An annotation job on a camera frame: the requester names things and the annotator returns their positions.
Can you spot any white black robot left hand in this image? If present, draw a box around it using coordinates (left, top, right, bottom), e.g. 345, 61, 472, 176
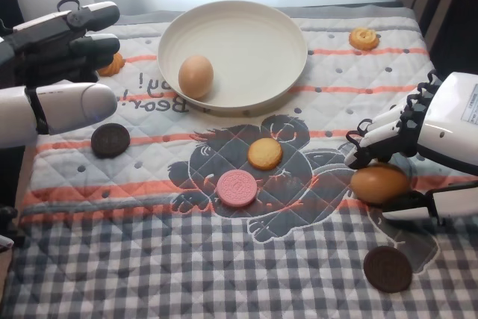
0, 0, 121, 148

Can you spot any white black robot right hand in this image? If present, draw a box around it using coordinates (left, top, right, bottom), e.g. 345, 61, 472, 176
344, 70, 478, 223

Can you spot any brown egg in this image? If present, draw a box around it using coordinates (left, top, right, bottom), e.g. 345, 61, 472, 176
178, 55, 215, 100
350, 164, 411, 206

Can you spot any round cream plate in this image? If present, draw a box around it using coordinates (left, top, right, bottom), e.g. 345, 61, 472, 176
157, 1, 309, 108

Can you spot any brown chocolate sandwich cookie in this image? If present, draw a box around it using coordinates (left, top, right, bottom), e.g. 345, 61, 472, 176
363, 246, 414, 293
90, 123, 131, 158

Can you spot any orange swirl cookie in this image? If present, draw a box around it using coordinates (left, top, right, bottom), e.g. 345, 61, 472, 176
96, 52, 125, 78

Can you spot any yellow flower butter cookie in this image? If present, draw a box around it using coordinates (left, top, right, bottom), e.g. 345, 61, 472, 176
349, 26, 381, 51

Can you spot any round golden biscuit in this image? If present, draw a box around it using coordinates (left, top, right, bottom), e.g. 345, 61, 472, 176
247, 137, 284, 170

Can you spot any pink sandwich cookie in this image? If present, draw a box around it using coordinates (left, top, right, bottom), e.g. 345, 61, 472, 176
217, 169, 258, 208

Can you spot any grey quilt with printed bear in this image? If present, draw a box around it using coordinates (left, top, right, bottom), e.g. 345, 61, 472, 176
1, 4, 478, 319

